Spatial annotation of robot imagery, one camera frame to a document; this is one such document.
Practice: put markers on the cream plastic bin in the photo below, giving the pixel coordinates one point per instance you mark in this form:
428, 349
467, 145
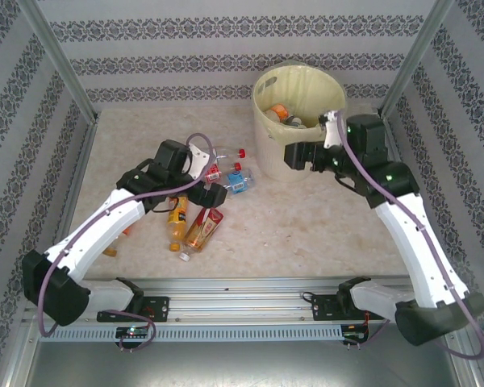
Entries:
274, 161

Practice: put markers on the short red label bottle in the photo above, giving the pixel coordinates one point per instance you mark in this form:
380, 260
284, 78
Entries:
216, 174

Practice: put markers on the red gold tea bottle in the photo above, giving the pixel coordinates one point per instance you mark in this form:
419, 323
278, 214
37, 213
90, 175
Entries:
203, 230

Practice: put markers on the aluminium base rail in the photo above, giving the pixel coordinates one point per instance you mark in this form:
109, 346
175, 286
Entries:
242, 300

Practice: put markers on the clear bottle blue label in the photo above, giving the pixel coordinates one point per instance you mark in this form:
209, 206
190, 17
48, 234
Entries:
238, 181

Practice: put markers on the orange juice bottle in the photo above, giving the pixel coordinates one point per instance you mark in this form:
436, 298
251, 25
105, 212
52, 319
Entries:
178, 219

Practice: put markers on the circuit board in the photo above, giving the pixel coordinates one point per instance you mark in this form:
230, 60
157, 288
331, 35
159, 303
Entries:
133, 331
355, 336

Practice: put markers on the long red label bottle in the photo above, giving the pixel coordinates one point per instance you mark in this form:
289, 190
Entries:
241, 152

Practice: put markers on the left circuit board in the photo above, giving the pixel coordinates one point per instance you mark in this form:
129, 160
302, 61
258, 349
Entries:
133, 331

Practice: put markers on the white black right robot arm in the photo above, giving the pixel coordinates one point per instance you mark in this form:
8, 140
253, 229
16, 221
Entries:
407, 258

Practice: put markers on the right circuit board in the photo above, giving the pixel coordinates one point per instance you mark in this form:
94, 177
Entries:
355, 336

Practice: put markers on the aluminium frame post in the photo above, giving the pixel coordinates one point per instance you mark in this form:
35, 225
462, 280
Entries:
60, 60
417, 56

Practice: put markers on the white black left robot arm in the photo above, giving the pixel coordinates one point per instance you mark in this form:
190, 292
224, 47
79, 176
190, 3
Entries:
109, 226

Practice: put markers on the clear bottle orange label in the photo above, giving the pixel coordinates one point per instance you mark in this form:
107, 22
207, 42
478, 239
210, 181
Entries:
279, 111

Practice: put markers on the pale yellow bin liner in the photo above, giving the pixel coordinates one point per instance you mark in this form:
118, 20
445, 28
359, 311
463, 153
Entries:
302, 88

